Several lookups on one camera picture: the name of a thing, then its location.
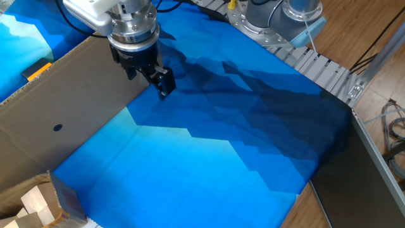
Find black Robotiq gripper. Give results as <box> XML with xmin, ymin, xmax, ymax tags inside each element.
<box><xmin>109</xmin><ymin>41</ymin><xmax>177</xmax><ymax>101</ymax></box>

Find orange black button box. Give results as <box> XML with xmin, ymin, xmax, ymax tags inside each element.
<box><xmin>21</xmin><ymin>58</ymin><xmax>53</xmax><ymax>82</ymax></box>

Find silver wrist flange coupling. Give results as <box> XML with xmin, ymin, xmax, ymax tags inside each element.
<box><xmin>106</xmin><ymin>0</ymin><xmax>160</xmax><ymax>53</ymax></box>

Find white silver wrist box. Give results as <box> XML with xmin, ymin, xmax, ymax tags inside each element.
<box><xmin>62</xmin><ymin>0</ymin><xmax>116</xmax><ymax>36</ymax></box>

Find blue landscape print cloth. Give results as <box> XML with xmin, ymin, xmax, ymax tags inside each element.
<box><xmin>0</xmin><ymin>0</ymin><xmax>354</xmax><ymax>228</ymax></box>

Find small open cardboard box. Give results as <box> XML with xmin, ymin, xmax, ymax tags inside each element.
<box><xmin>0</xmin><ymin>170</ymin><xmax>88</xmax><ymax>228</ymax></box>

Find white zip tie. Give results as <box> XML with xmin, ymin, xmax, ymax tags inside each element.
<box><xmin>302</xmin><ymin>12</ymin><xmax>319</xmax><ymax>55</ymax></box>

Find dark grey board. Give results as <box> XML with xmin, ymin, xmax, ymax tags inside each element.
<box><xmin>309</xmin><ymin>109</ymin><xmax>405</xmax><ymax>228</ymax></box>

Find large cardboard wall sheet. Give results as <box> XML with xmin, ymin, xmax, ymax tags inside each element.
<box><xmin>0</xmin><ymin>33</ymin><xmax>166</xmax><ymax>193</ymax></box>

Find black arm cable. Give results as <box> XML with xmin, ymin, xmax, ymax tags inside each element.
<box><xmin>55</xmin><ymin>0</ymin><xmax>184</xmax><ymax>39</ymax></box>

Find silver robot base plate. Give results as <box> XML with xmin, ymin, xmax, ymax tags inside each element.
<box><xmin>227</xmin><ymin>1</ymin><xmax>297</xmax><ymax>48</ymax></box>

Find silver corner bracket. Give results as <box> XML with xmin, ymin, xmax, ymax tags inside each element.
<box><xmin>346</xmin><ymin>84</ymin><xmax>364</xmax><ymax>101</ymax></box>

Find black floor cable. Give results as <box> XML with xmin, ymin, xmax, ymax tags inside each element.
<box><xmin>349</xmin><ymin>5</ymin><xmax>405</xmax><ymax>72</ymax></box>
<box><xmin>351</xmin><ymin>53</ymin><xmax>379</xmax><ymax>76</ymax></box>

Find aluminium frame rail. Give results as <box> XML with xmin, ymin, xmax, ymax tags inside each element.
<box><xmin>347</xmin><ymin>22</ymin><xmax>405</xmax><ymax>107</ymax></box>
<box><xmin>351</xmin><ymin>109</ymin><xmax>405</xmax><ymax>210</ymax></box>

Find white floor cable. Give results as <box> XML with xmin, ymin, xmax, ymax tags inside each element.
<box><xmin>362</xmin><ymin>107</ymin><xmax>405</xmax><ymax>125</ymax></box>

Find grey cable bundle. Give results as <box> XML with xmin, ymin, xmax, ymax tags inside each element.
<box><xmin>381</xmin><ymin>98</ymin><xmax>405</xmax><ymax>180</ymax></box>

